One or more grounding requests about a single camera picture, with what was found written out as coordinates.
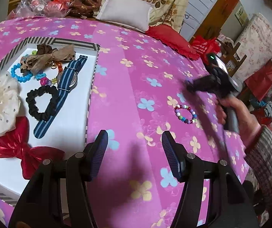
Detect multicolour bead bracelet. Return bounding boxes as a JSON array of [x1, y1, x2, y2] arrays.
[[173, 104, 198, 125]]

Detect blue heart bead bracelet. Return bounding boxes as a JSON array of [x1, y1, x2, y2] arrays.
[[10, 62, 35, 83]]

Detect plaid sleeve right forearm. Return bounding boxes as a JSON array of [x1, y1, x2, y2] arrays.
[[245, 126, 272, 213]]

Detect striped white jewelry tray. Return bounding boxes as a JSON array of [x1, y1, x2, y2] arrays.
[[0, 37, 100, 207]]

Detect person's right hand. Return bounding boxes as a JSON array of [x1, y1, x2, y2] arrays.
[[215, 96, 262, 148]]

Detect wooden chair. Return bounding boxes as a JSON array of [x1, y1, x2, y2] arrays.
[[217, 39, 247, 77]]

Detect red shopping bag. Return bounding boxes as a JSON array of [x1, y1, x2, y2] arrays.
[[191, 35, 221, 58]]

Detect red frilled cushion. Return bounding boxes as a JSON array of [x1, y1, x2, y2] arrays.
[[145, 24, 200, 60]]

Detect pink floral bed sheet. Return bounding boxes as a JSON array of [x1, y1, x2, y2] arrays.
[[0, 18, 249, 227]]

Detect black scrunchie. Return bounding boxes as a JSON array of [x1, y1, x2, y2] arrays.
[[26, 85, 58, 121]]

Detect red shiny bow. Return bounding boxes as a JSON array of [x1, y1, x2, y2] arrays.
[[0, 116, 65, 180]]

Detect cream polka dot scrunchie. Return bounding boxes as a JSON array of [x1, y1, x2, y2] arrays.
[[0, 72, 21, 137]]

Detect brown ribbon bow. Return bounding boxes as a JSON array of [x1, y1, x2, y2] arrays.
[[20, 44, 76, 75]]

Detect grey white small pillow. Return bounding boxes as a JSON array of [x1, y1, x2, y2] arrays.
[[96, 0, 152, 32]]

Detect clear plastic bag of items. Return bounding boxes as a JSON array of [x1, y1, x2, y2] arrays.
[[7, 0, 71, 20]]

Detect blue striped strap watch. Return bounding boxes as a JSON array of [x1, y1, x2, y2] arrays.
[[34, 55, 88, 139]]

